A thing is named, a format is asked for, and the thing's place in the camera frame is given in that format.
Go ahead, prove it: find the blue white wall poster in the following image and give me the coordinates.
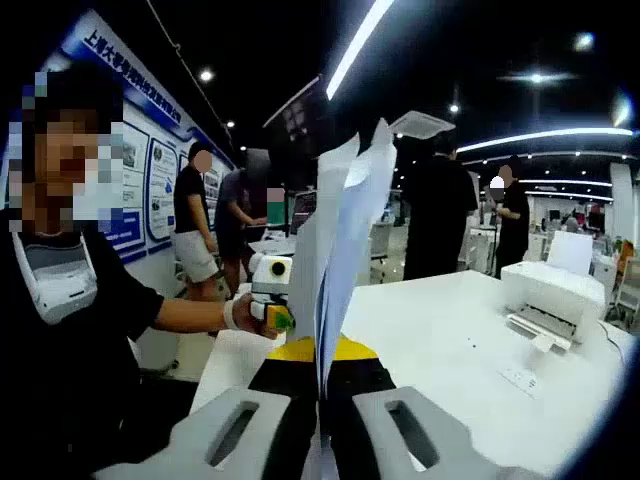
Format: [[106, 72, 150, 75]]
[[39, 9, 237, 267]]

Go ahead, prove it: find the curved ceiling light strip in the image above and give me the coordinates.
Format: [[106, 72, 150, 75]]
[[325, 0, 397, 101]]

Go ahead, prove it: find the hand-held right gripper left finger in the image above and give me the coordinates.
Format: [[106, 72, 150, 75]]
[[94, 337, 319, 480]]

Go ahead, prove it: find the hanging dark display screen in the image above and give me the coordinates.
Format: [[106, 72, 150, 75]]
[[263, 74, 334, 162]]

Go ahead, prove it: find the person's black shirt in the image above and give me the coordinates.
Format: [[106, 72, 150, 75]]
[[0, 209, 202, 480]]

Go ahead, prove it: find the white wearable neck device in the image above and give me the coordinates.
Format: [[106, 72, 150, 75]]
[[12, 232, 100, 327]]

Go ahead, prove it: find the white paper label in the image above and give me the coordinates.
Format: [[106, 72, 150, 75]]
[[498, 366, 540, 400]]

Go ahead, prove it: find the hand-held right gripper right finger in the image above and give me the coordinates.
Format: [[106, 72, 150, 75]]
[[322, 334, 544, 480]]

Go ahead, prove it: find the white desktop printer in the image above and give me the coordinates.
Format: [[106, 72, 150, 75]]
[[500, 229, 608, 358]]

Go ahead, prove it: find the ceiling air conditioner unit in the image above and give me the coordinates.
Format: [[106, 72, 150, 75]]
[[388, 110, 457, 142]]

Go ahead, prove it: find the person's left hand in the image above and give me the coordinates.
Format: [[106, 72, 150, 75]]
[[232, 293, 280, 342]]

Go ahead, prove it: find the white table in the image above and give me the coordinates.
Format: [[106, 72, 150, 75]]
[[189, 269, 639, 479]]

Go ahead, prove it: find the white paper sheet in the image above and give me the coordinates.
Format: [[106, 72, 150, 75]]
[[289, 117, 400, 480]]

